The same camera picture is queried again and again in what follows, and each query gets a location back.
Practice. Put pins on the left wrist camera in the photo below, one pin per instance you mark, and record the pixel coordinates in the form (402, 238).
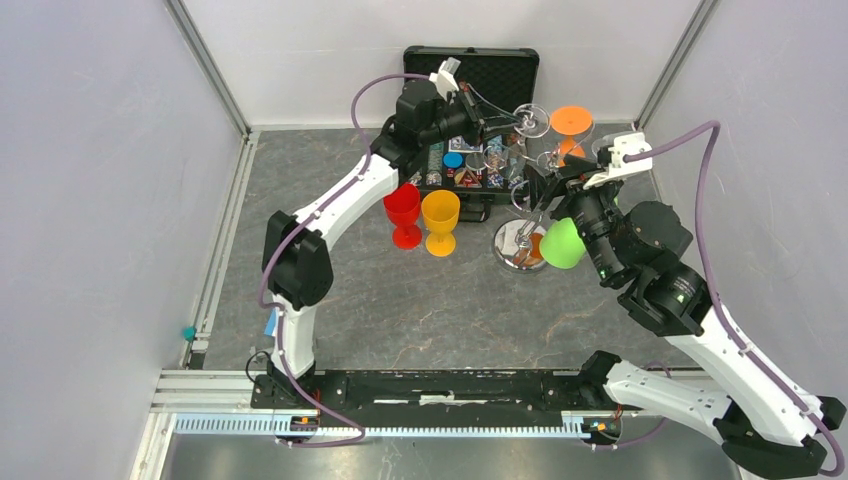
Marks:
(444, 78)

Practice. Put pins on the yellow wine glass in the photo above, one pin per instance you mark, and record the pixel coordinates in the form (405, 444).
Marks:
(440, 211)

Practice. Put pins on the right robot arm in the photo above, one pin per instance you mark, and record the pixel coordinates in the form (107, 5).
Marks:
(763, 421)

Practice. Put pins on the orange wine glass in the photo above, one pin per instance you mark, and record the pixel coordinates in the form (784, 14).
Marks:
(570, 122)

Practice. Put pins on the chrome wine glass rack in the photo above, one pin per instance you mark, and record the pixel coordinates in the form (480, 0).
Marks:
(516, 242)

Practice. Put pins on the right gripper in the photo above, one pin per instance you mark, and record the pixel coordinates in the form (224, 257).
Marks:
(575, 167)

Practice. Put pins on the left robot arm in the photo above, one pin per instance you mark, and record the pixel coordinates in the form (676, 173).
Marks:
(296, 264)

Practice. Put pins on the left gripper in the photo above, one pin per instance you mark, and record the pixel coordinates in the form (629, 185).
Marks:
(488, 116)

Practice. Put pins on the black poker chip case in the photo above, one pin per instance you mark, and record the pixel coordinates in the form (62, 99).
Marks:
(409, 138)

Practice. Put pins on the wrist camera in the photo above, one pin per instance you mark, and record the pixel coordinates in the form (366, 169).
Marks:
(619, 156)
(444, 78)

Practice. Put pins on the blue white toy block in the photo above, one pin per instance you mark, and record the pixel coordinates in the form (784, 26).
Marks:
(271, 325)

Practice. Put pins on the green wine glass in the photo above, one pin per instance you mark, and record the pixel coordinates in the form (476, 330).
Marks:
(564, 245)

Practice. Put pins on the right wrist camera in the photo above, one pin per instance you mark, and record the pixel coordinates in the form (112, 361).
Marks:
(619, 156)

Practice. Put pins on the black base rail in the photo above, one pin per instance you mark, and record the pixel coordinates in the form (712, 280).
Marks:
(441, 399)

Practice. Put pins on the blue poker chip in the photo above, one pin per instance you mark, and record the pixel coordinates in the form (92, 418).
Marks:
(452, 160)

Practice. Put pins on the clear wine glass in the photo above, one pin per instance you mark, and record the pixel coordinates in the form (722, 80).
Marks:
(533, 122)

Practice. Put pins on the red wine glass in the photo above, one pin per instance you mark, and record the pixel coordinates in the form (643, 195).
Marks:
(402, 208)

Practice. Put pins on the playing card deck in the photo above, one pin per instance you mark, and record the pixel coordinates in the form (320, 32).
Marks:
(459, 144)

